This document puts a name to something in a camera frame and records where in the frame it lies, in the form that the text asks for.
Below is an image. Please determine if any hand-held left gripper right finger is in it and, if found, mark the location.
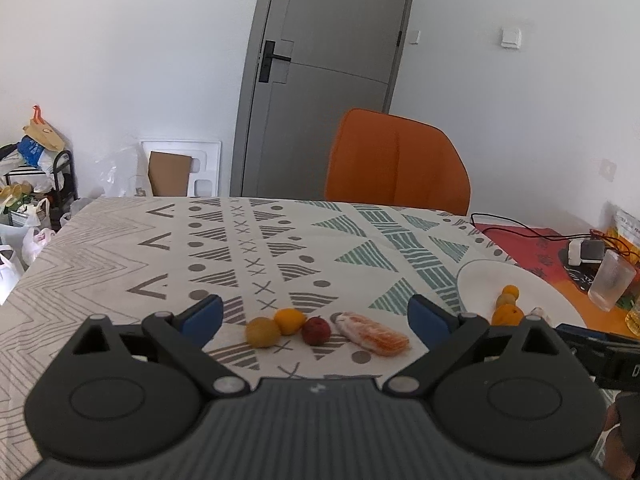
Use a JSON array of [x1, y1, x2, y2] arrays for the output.
[[382, 294, 568, 401]]

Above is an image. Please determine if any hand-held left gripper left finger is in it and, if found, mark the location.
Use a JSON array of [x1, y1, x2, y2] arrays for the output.
[[70, 294, 253, 401]]

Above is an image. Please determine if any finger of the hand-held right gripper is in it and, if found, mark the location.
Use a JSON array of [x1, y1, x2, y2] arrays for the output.
[[556, 323, 640, 345], [570, 337, 640, 392]]

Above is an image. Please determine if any white bowl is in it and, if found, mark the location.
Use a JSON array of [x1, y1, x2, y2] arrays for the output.
[[456, 259, 587, 333]]

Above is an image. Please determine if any large orange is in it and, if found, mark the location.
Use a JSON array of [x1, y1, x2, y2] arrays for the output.
[[491, 304, 525, 327]]

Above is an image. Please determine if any red apple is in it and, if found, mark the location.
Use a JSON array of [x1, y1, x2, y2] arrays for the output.
[[301, 316, 331, 346]]

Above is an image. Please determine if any person's right hand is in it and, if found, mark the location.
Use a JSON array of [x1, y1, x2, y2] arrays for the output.
[[602, 400, 640, 480]]

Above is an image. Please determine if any translucent plastic cup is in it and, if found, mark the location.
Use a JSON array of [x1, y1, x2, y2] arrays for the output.
[[587, 250, 637, 312]]

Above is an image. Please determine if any white charger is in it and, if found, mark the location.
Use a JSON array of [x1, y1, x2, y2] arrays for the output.
[[567, 239, 606, 267]]

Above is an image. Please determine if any red orange printed mat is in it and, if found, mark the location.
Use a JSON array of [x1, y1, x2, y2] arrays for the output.
[[482, 227, 640, 338]]

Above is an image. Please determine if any yellow snack packet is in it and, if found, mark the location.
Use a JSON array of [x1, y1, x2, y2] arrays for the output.
[[607, 202, 640, 261]]

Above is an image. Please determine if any brown cardboard piece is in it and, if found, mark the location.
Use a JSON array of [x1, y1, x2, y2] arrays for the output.
[[148, 151, 193, 197]]

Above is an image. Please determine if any white foam board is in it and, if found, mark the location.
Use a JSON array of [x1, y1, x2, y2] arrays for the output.
[[139, 139, 222, 197]]

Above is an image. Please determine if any orange chair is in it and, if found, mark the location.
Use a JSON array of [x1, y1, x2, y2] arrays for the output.
[[325, 108, 472, 217]]

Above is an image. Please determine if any crumpled clear plastic bag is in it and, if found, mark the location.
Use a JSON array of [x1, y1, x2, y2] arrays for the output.
[[60, 197, 96, 231]]

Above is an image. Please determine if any white red plastic bag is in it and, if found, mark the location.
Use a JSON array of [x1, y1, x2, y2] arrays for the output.
[[22, 227, 58, 263]]

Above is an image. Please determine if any black metal rack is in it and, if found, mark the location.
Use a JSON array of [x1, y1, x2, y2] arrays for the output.
[[50, 150, 76, 216]]

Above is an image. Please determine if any white paper bag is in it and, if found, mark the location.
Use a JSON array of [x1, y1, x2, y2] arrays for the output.
[[0, 245, 26, 306]]

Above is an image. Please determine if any striped box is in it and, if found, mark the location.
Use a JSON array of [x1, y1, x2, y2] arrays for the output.
[[5, 165, 51, 186]]

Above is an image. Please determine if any grey door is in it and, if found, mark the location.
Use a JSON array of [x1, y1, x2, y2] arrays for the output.
[[229, 0, 420, 200]]

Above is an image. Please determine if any blue packet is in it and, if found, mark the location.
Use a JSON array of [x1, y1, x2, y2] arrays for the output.
[[17, 135, 48, 166]]

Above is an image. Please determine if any red wire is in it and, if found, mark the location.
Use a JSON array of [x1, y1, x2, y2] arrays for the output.
[[590, 230, 640, 261]]

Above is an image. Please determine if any black cable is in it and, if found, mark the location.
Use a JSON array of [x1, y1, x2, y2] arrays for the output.
[[471, 212, 591, 241]]

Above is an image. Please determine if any yellow bag with orange handle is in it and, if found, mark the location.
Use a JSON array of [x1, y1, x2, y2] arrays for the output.
[[22, 105, 66, 151]]

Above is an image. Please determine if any black door handle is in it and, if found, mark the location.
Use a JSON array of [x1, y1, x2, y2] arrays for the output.
[[257, 40, 292, 83]]

